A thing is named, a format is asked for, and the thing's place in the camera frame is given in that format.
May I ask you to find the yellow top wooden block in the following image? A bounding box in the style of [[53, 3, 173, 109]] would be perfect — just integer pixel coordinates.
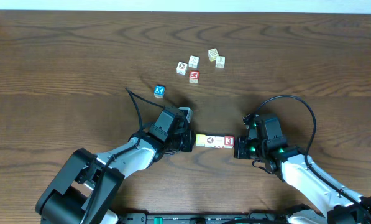
[[195, 134, 206, 147]]

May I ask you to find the red number 3 block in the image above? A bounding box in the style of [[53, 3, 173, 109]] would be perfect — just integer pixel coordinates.
[[224, 136, 234, 149]]

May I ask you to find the red A wooden block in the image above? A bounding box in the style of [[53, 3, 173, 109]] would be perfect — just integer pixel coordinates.
[[214, 136, 225, 148]]

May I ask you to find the soccer ball wooden block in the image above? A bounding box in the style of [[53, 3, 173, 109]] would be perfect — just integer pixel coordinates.
[[204, 136, 216, 148]]

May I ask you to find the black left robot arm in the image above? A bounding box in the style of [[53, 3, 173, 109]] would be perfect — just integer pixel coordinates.
[[35, 106, 195, 224]]

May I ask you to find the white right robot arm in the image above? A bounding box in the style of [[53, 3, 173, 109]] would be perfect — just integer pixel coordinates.
[[234, 114, 371, 223]]

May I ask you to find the blue X wooden block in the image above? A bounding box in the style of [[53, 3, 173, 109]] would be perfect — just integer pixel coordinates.
[[153, 85, 165, 98]]

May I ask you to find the red M wooden block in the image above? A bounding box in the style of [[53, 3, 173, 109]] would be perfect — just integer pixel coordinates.
[[189, 70, 199, 83]]

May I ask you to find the brown circle wooden block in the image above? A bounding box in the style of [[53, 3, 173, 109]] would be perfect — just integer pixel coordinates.
[[176, 62, 188, 75]]

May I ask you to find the blue sided wooden block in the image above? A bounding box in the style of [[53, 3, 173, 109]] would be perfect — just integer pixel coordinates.
[[188, 55, 199, 69]]

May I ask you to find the plain engraved wooden block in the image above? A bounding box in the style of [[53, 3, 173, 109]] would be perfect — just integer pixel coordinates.
[[215, 56, 226, 68]]

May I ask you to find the yellow sided wooden block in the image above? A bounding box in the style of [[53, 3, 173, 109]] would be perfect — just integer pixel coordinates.
[[208, 48, 219, 62]]

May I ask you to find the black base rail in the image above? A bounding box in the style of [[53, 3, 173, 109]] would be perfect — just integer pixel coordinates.
[[118, 212, 326, 224]]

